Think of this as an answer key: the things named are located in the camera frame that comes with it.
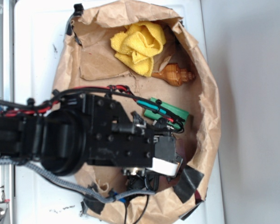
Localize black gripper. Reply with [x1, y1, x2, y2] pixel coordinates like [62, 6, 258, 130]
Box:
[78, 93, 183, 176]

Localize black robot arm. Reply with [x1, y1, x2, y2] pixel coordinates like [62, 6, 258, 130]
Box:
[0, 94, 182, 177]

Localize green rectangular block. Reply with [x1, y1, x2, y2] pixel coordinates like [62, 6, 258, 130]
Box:
[139, 98, 189, 130]

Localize orange conch seashell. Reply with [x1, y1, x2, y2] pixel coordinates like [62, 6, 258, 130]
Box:
[152, 63, 196, 86]

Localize yellow microfiber cloth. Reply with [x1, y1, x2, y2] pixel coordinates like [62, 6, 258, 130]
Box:
[110, 21, 166, 77]

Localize brown paper bag bin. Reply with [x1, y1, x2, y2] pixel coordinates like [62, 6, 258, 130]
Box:
[53, 0, 221, 224]

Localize grey braided cable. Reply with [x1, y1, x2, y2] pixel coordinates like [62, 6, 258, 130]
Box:
[0, 158, 156, 203]

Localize red and black wire bundle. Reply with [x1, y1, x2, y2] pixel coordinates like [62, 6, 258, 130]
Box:
[0, 85, 186, 133]

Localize aluminium frame rail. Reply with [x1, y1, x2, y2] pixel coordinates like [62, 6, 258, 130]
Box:
[0, 0, 14, 224]

